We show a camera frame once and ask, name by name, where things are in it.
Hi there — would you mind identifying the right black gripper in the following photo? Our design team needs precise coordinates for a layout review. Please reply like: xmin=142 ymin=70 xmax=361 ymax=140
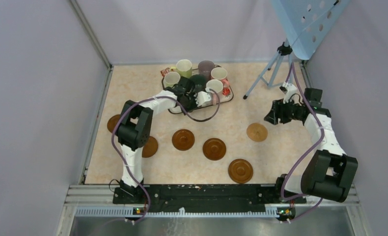
xmin=264 ymin=96 xmax=301 ymax=125

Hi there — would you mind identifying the dark green mug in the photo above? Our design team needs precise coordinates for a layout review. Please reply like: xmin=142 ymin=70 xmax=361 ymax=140
xmin=190 ymin=74 xmax=208 ymax=92

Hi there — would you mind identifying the green mug front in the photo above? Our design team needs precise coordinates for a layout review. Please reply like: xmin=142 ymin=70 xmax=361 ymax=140
xmin=163 ymin=71 xmax=181 ymax=88

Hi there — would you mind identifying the light tan coaster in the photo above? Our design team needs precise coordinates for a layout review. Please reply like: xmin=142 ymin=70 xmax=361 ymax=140
xmin=247 ymin=122 xmax=268 ymax=142

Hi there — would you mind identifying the white strawberry tray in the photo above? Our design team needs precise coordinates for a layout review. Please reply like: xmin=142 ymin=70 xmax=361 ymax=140
xmin=162 ymin=65 xmax=234 ymax=115

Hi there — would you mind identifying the brown coaster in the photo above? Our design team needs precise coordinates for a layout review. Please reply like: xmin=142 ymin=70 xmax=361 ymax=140
xmin=141 ymin=136 xmax=159 ymax=158
xmin=107 ymin=114 xmax=120 ymax=133
xmin=202 ymin=138 xmax=226 ymax=161
xmin=172 ymin=129 xmax=195 ymax=151
xmin=228 ymin=159 xmax=253 ymax=184

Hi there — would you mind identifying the light blue music stand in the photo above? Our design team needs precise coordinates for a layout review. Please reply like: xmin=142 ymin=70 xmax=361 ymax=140
xmin=243 ymin=0 xmax=350 ymax=100

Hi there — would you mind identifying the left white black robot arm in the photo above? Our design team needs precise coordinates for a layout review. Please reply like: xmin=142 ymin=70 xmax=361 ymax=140
xmin=114 ymin=77 xmax=204 ymax=203

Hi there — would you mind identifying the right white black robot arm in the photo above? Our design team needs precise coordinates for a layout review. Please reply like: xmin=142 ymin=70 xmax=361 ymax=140
xmin=264 ymin=84 xmax=359 ymax=203

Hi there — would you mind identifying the green mug back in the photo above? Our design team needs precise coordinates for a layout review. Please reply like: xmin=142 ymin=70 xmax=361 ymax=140
xmin=176 ymin=59 xmax=193 ymax=78

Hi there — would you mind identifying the red snack packet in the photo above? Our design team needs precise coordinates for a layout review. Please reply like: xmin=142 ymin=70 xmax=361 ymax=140
xmin=160 ymin=66 xmax=176 ymax=77

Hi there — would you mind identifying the purple mug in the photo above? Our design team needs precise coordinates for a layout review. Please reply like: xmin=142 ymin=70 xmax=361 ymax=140
xmin=198 ymin=60 xmax=215 ymax=80

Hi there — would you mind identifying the pink mug front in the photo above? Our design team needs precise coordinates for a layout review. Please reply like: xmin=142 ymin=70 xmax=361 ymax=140
xmin=206 ymin=79 xmax=224 ymax=105

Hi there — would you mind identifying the pink mug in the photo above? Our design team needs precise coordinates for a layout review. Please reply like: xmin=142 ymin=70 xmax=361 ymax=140
xmin=206 ymin=79 xmax=224 ymax=105
xmin=211 ymin=67 xmax=230 ymax=88

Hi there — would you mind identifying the pink mug back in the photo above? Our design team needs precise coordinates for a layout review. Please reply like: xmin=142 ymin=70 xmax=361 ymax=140
xmin=211 ymin=67 xmax=230 ymax=88

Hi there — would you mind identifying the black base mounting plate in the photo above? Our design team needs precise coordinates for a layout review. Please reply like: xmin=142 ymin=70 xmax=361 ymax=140
xmin=112 ymin=184 xmax=307 ymax=214

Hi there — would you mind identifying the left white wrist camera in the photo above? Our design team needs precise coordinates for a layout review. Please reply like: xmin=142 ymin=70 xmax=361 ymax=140
xmin=195 ymin=91 xmax=213 ymax=107

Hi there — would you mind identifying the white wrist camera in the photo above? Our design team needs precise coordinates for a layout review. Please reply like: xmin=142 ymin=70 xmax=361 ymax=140
xmin=279 ymin=82 xmax=298 ymax=104
xmin=195 ymin=91 xmax=213 ymax=107

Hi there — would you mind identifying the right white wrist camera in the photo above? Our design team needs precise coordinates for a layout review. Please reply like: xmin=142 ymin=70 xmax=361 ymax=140
xmin=279 ymin=82 xmax=298 ymax=104

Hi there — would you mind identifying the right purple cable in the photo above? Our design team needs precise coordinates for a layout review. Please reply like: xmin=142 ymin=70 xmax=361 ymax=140
xmin=280 ymin=61 xmax=326 ymax=224

